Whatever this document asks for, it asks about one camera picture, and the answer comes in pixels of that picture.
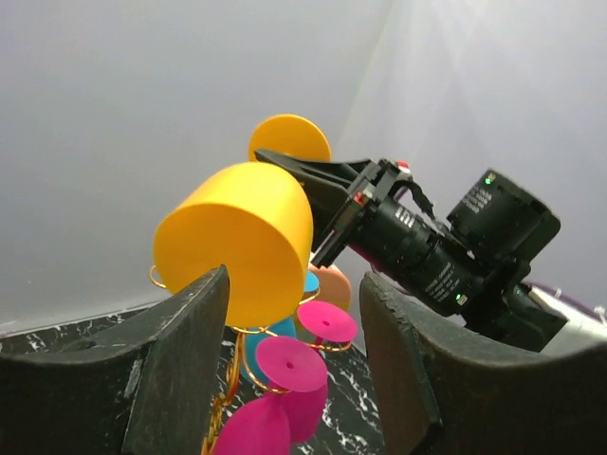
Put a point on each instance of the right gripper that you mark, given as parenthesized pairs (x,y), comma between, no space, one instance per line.
(352,207)

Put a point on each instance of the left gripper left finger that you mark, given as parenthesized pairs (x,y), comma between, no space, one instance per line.
(144,386)

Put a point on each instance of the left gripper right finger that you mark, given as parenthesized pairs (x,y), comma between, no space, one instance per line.
(442,389)

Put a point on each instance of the orange wine glass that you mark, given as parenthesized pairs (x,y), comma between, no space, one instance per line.
(254,219)

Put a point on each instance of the magenta wine glass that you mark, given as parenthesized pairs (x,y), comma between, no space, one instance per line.
(326,322)
(261,425)

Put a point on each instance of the blue wine glass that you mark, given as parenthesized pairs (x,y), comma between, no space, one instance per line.
(285,327)

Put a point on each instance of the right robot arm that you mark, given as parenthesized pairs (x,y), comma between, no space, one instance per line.
(503,228)

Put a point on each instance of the white orange cylindrical container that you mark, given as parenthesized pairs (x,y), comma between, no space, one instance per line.
(335,287)

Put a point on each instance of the gold wire wine glass rack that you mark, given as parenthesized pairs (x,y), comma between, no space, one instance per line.
(224,399)

